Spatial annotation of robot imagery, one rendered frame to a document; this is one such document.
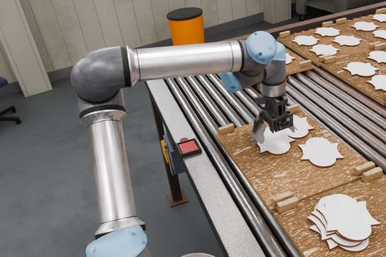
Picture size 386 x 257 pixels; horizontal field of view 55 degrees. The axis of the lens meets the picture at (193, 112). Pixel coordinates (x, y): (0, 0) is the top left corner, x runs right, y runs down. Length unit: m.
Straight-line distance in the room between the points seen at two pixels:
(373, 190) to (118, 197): 0.69
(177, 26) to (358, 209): 3.14
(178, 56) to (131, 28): 3.85
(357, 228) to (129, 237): 0.54
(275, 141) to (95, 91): 0.66
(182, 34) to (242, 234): 3.08
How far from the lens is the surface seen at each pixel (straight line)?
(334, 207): 1.03
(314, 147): 1.26
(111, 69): 0.83
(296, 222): 1.03
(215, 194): 1.14
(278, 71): 1.07
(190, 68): 0.86
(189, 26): 3.89
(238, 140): 1.31
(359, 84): 1.66
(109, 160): 0.89
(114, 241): 0.73
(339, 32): 2.20
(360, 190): 1.14
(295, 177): 1.15
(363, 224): 1.01
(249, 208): 1.08
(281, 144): 1.26
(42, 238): 2.58
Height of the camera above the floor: 1.70
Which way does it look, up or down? 31 degrees down
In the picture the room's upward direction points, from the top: 9 degrees counter-clockwise
